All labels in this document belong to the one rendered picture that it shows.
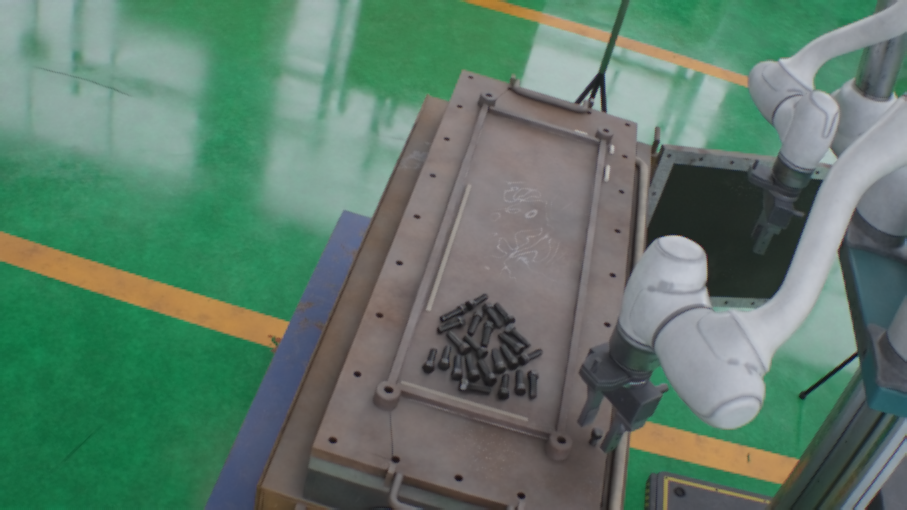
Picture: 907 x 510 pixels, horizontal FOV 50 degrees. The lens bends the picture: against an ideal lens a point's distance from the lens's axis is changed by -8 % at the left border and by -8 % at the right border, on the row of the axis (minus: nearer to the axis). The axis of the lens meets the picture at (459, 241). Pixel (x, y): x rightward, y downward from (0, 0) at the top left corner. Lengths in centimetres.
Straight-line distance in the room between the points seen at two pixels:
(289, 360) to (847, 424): 146
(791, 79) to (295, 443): 130
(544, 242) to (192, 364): 177
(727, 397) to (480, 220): 88
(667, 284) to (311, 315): 158
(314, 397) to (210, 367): 175
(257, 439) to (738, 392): 145
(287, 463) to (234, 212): 255
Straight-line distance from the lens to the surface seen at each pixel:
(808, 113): 224
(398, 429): 166
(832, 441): 283
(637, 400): 160
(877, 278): 243
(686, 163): 292
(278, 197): 433
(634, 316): 150
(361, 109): 499
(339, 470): 164
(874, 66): 249
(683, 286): 147
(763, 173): 233
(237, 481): 247
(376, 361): 176
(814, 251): 148
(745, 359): 140
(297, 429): 181
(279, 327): 376
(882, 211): 247
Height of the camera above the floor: 259
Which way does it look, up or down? 37 degrees down
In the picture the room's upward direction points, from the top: 16 degrees clockwise
